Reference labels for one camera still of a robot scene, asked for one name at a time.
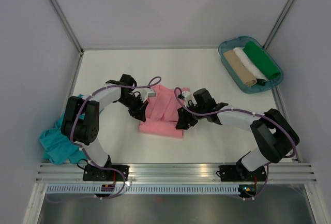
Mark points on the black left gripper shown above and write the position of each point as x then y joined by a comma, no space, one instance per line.
139,112

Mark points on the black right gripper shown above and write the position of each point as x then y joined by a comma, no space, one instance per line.
184,118

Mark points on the pink t shirt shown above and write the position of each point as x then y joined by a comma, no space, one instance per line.
161,114

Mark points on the teal t shirt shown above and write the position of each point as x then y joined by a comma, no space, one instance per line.
57,147

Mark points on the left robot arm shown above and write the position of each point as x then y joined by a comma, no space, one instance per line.
81,123

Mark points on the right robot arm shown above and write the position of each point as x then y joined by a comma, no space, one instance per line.
274,136

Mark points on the rolled beige t shirt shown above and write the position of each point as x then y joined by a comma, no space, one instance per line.
246,77

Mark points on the rolled white t shirt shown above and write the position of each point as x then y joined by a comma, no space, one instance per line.
249,64

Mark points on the blue plastic bin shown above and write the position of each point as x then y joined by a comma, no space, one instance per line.
240,42

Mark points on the rolled green t shirt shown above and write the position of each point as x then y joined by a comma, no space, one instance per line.
261,60

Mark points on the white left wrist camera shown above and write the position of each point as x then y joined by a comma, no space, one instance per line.
146,93

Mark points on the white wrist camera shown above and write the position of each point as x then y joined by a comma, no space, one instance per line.
146,93
187,98

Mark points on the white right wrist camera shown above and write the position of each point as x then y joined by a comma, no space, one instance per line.
187,98

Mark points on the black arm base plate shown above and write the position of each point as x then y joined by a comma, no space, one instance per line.
93,174

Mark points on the white slotted cable duct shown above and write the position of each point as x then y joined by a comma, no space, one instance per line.
136,189

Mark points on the left aluminium frame post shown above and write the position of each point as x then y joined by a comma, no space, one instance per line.
67,27

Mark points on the aluminium frame post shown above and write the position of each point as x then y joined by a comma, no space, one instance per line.
280,19
67,27

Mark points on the aluminium mounting rail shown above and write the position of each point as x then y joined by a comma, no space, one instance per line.
172,173

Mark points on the right aluminium frame post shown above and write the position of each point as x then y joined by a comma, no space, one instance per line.
280,19

